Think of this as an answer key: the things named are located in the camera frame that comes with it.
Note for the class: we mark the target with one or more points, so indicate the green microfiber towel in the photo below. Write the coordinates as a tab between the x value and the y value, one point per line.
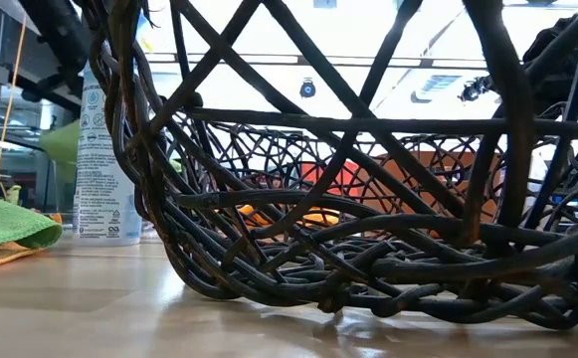
62	144
10	224

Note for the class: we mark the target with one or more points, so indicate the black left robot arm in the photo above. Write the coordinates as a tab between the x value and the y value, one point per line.
59	30

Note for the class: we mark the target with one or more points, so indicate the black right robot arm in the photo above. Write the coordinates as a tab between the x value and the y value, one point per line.
547	47

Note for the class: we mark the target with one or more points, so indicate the red box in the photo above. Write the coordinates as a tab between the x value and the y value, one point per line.
348	181

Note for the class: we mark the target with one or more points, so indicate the brown cardboard box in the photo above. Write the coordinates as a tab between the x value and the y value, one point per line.
408	186

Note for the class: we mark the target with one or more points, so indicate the dark fine-woven wicker basket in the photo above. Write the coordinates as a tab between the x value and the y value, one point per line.
420	144

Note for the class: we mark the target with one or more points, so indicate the large dark wicker basket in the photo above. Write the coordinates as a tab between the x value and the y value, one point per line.
418	268

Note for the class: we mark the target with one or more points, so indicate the ceiling air vent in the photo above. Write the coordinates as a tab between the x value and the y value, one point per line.
438	82

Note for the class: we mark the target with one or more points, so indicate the white spray bottle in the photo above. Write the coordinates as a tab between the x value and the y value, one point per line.
102	199

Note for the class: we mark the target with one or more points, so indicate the dark ceiling fixture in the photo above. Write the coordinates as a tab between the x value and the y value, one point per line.
475	89

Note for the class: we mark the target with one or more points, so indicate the small yellow-green figure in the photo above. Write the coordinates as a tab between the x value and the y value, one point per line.
14	194

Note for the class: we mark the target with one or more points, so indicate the blue round wall device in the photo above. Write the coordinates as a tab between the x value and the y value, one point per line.
307	89

